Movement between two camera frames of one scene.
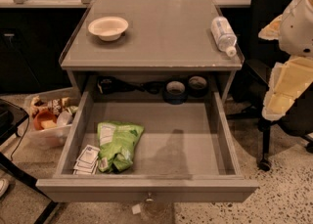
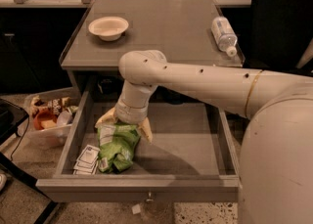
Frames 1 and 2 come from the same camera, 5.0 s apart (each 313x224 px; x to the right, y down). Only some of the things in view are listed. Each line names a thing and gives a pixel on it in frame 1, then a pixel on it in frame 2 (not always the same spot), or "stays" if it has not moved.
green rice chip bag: (116, 143) stays
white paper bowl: (108, 28) stays
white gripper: (297, 31) → (128, 114)
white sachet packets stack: (87, 161) stays
